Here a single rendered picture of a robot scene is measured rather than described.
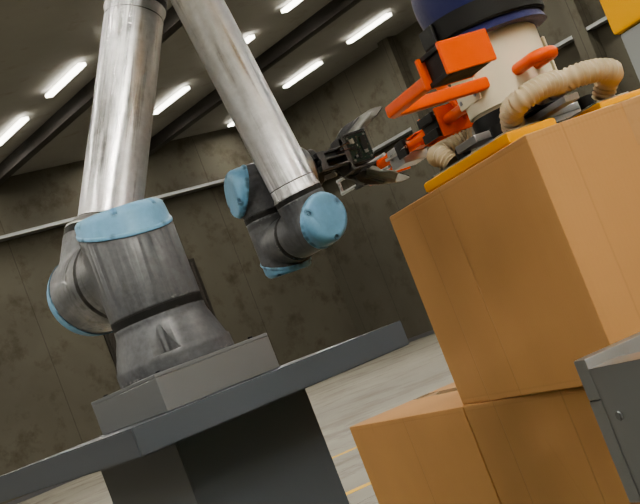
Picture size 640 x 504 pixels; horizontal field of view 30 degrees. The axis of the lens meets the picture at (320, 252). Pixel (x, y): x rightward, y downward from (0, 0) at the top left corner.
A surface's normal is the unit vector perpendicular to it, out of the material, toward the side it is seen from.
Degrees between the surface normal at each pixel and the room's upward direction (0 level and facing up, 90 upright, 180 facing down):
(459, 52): 90
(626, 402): 90
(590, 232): 90
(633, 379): 90
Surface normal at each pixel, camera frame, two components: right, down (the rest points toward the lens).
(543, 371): -0.88, 0.32
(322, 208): 0.51, -0.18
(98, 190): -0.25, -0.32
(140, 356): -0.52, -0.23
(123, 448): -0.73, 0.24
